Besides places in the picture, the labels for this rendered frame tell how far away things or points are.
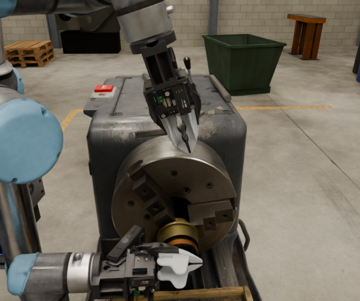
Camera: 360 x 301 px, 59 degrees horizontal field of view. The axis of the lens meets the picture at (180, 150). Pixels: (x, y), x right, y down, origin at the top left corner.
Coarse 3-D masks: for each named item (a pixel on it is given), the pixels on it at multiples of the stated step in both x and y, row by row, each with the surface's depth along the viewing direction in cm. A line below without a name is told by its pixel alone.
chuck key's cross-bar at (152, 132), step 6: (204, 114) 82; (180, 126) 70; (132, 132) 52; (138, 132) 53; (144, 132) 55; (150, 132) 57; (156, 132) 59; (162, 132) 61; (132, 138) 52; (138, 138) 54
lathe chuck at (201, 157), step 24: (168, 144) 78; (144, 168) 73; (168, 168) 74; (192, 168) 74; (216, 168) 75; (120, 192) 76; (168, 192) 76; (192, 192) 77; (216, 192) 78; (120, 216) 79; (144, 216) 79; (216, 240) 84
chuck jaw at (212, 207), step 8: (216, 200) 79; (224, 200) 78; (232, 200) 79; (192, 208) 77; (200, 208) 76; (208, 208) 76; (216, 208) 76; (224, 208) 75; (232, 208) 75; (192, 216) 74; (200, 216) 74; (208, 216) 74; (216, 216) 76; (224, 216) 76; (232, 216) 76; (192, 224) 72; (200, 224) 72; (208, 224) 74; (200, 232) 72
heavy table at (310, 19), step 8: (288, 16) 906; (296, 16) 853; (304, 16) 815; (312, 16) 815; (296, 24) 861; (304, 24) 856; (312, 24) 782; (320, 24) 783; (296, 32) 864; (304, 32) 865; (312, 32) 791; (320, 32) 791; (296, 40) 873; (304, 40) 874; (312, 40) 812; (296, 48) 883; (304, 48) 812; (312, 48) 813; (304, 56) 816; (312, 56) 817
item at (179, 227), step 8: (168, 224) 69; (176, 224) 69; (184, 224) 69; (160, 232) 70; (168, 232) 68; (176, 232) 67; (184, 232) 67; (192, 232) 69; (160, 240) 69; (168, 240) 67; (176, 240) 66; (184, 240) 66; (192, 240) 68; (184, 248) 65; (192, 248) 65
